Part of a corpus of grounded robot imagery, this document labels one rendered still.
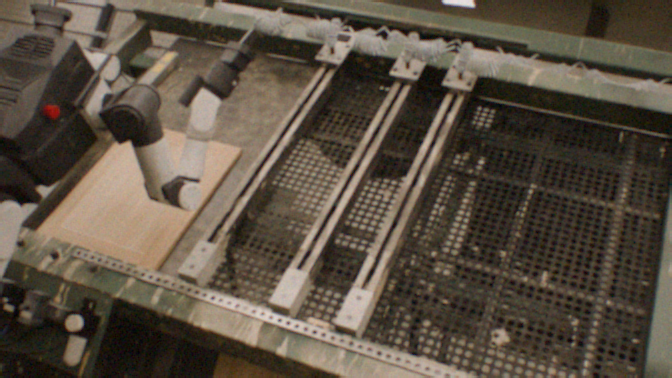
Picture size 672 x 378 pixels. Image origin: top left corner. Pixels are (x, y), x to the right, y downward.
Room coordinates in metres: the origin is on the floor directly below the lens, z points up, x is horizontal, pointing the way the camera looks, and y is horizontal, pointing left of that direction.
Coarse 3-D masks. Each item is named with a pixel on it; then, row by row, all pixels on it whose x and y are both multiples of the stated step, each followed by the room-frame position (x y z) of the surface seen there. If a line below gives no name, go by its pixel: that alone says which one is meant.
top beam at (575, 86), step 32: (160, 0) 2.93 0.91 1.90; (160, 32) 2.95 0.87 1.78; (192, 32) 2.87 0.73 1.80; (224, 32) 2.80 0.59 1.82; (288, 32) 2.70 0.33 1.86; (352, 64) 2.65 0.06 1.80; (384, 64) 2.59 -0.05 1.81; (448, 64) 2.50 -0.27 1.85; (480, 96) 2.52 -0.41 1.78; (512, 96) 2.46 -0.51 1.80; (544, 96) 2.40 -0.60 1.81; (576, 96) 2.35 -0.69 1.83; (608, 96) 2.32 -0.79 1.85; (640, 96) 2.31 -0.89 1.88; (640, 128) 2.34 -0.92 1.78
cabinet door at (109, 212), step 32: (128, 160) 2.44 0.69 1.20; (224, 160) 2.40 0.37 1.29; (96, 192) 2.36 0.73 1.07; (128, 192) 2.34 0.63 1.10; (64, 224) 2.28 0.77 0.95; (96, 224) 2.27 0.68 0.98; (128, 224) 2.25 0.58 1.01; (160, 224) 2.24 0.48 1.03; (128, 256) 2.17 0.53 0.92; (160, 256) 2.16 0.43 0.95
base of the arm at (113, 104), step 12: (132, 84) 1.87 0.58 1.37; (144, 84) 1.86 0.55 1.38; (120, 96) 1.87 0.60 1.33; (156, 96) 1.87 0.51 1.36; (108, 108) 1.77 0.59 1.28; (120, 108) 1.76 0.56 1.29; (132, 108) 1.76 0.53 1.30; (108, 120) 1.78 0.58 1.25; (120, 120) 1.77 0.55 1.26; (132, 120) 1.77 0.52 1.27; (144, 120) 1.77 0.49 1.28; (120, 132) 1.79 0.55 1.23; (132, 132) 1.79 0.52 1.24; (120, 144) 1.82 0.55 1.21
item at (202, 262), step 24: (336, 24) 2.48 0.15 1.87; (336, 48) 2.60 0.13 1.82; (336, 72) 2.59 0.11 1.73; (312, 96) 2.50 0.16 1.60; (288, 120) 2.42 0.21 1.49; (312, 120) 2.50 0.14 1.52; (288, 144) 2.37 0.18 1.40; (264, 168) 2.28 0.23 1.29; (240, 192) 2.23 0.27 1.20; (264, 192) 2.30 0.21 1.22; (216, 216) 2.17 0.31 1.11; (240, 216) 2.18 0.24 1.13; (216, 240) 2.11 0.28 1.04; (192, 264) 2.06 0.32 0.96; (216, 264) 2.12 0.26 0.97
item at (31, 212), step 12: (156, 72) 2.71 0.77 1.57; (168, 72) 2.75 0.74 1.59; (156, 84) 2.70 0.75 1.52; (84, 156) 2.45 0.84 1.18; (72, 168) 2.41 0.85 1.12; (48, 192) 2.34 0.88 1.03; (60, 192) 2.39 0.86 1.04; (24, 204) 2.31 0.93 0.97; (48, 204) 2.35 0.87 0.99; (24, 216) 2.28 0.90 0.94; (36, 216) 2.32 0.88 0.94
